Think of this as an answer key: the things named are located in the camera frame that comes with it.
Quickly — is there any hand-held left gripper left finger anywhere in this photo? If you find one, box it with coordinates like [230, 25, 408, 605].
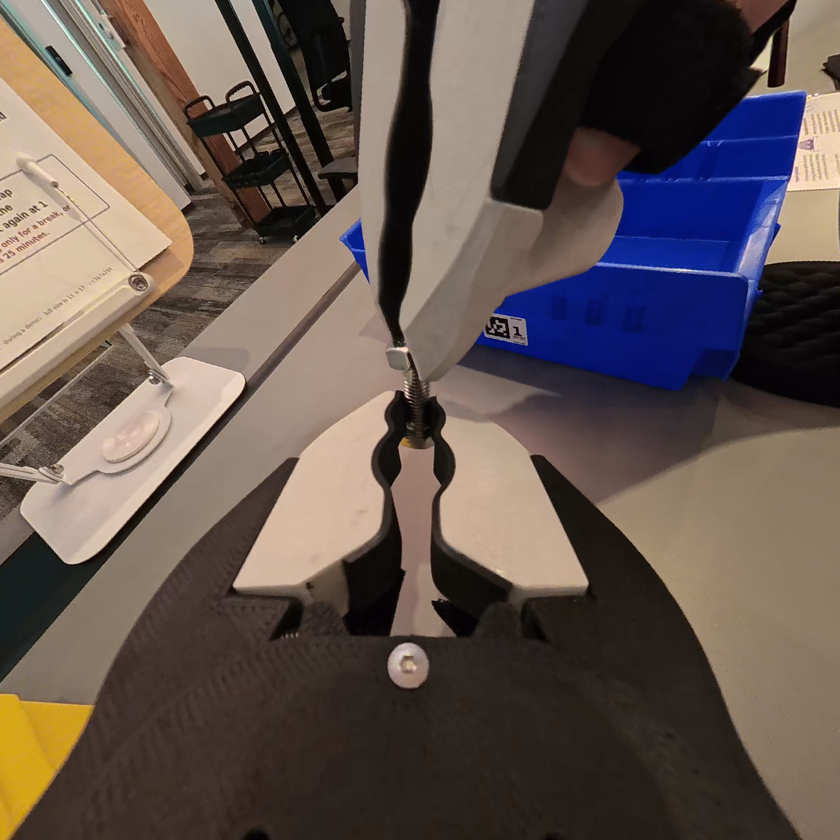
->
[231, 392, 404, 602]

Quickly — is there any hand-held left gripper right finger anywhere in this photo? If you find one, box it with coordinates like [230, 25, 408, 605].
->
[430, 403, 591, 601]

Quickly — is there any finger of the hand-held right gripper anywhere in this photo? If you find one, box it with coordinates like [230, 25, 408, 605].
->
[392, 0, 547, 386]
[350, 0, 421, 347]

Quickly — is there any silver hex bolt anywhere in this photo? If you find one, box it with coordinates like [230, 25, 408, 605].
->
[395, 364, 438, 452]

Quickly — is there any blue plastic bin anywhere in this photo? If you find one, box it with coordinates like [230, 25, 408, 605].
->
[340, 91, 807, 392]

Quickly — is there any yellow plastic bin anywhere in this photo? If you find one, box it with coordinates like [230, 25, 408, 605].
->
[0, 694, 95, 840]

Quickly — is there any person's right hand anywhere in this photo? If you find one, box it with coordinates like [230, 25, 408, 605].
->
[566, 126, 642, 189]

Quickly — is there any black office chair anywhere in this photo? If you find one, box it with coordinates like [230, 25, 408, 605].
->
[276, 0, 358, 198]

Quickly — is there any black metal pole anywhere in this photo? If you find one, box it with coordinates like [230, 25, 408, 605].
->
[213, 0, 329, 212]

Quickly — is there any black rolling cart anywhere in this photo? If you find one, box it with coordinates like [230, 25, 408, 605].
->
[184, 80, 320, 245]

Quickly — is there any white stand base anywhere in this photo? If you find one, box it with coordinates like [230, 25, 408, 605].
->
[0, 325, 245, 565]

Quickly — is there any wooden document board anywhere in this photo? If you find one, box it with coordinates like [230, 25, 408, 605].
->
[0, 13, 196, 424]

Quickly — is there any printed reference sheet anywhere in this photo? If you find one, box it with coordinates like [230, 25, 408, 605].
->
[784, 92, 840, 193]

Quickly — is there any white instruction sheet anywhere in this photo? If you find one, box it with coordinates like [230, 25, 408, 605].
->
[0, 79, 173, 371]

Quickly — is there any wooden post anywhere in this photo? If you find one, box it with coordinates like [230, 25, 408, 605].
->
[98, 0, 271, 225]

